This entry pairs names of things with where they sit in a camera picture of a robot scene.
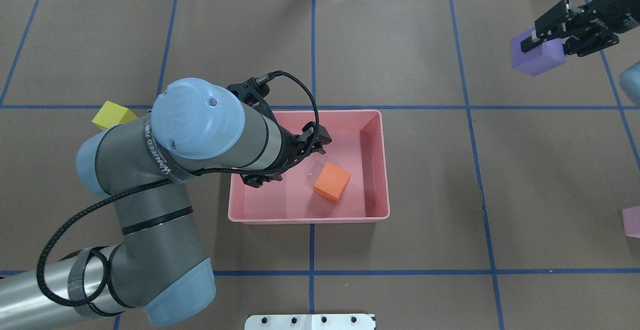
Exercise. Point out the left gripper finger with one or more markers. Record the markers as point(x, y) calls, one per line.
point(313, 136)
point(256, 178)

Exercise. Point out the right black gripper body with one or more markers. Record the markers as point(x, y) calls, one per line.
point(618, 7)

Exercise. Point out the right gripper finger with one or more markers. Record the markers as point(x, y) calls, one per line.
point(533, 39)
point(560, 14)

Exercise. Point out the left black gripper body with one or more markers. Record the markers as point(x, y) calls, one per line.
point(289, 150)

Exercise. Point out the purple block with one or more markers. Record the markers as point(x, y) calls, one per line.
point(547, 56)

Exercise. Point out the orange block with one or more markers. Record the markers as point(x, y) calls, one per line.
point(331, 183)

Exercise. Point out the yellow block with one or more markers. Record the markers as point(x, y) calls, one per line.
point(112, 114)

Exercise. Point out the pink block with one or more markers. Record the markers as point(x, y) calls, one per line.
point(631, 222)

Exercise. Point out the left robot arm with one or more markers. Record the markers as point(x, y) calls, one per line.
point(141, 167)

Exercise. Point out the pink plastic bin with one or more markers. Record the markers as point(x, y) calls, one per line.
point(357, 147)

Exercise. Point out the white camera stand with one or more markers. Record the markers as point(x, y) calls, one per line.
point(311, 321)

